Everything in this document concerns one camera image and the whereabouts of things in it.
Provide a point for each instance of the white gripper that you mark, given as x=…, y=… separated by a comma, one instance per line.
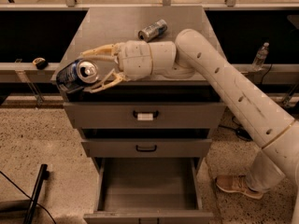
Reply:
x=135, y=61

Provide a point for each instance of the blue pepsi can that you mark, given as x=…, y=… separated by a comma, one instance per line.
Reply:
x=78, y=75

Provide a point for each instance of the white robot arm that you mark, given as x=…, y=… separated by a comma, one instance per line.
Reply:
x=270, y=126

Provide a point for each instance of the silver can lying down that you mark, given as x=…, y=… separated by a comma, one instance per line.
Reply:
x=152, y=31

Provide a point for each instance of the top grey drawer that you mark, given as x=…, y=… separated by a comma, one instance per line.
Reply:
x=144, y=115

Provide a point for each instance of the grey drawer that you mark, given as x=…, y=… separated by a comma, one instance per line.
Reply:
x=144, y=115
x=148, y=191
x=146, y=148

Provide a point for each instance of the grey drawer cabinet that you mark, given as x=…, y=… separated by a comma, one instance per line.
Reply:
x=103, y=25

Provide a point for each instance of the middle grey drawer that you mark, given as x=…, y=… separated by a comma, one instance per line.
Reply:
x=146, y=148

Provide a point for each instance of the bottom grey drawer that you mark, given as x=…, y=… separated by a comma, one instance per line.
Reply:
x=148, y=191

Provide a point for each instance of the clear plastic water bottle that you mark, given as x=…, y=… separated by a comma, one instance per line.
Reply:
x=260, y=57

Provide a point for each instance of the tan sneaker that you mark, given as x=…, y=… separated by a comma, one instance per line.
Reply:
x=237, y=184

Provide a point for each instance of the black bar with cable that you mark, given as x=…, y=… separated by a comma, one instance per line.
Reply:
x=26, y=208

